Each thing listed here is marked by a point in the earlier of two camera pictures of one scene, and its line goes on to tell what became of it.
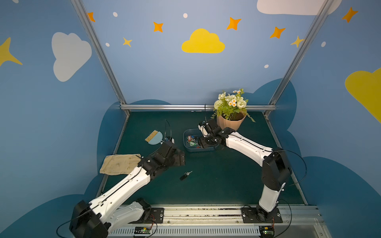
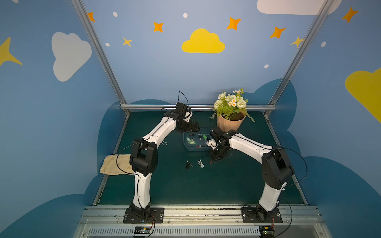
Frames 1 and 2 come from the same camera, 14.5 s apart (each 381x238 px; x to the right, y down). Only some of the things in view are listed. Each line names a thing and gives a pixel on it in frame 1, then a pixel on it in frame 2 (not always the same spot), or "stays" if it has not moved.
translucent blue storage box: (191, 142) stays
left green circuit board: (142, 230) stays
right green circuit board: (267, 231) stays
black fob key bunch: (186, 174) to (188, 163)
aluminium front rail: (301, 221) stays
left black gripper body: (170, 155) to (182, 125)
